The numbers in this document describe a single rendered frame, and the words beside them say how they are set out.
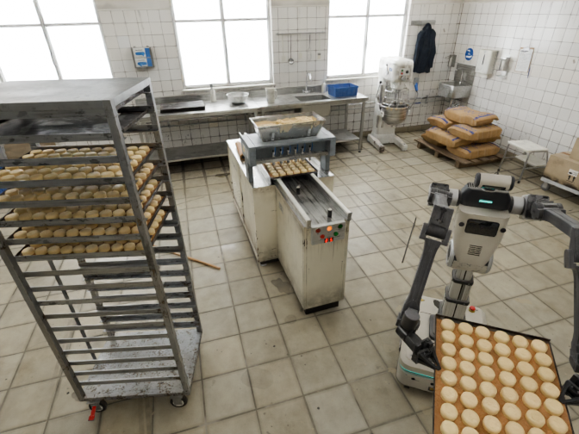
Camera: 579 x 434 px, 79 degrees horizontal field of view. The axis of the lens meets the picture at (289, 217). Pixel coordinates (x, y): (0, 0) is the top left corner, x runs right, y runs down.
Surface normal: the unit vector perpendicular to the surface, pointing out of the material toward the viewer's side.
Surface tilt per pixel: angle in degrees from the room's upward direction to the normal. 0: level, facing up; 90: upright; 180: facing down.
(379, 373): 0
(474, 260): 90
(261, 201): 90
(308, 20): 90
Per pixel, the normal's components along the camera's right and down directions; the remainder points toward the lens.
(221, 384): -0.02, -0.86
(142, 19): 0.29, 0.48
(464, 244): -0.33, 0.49
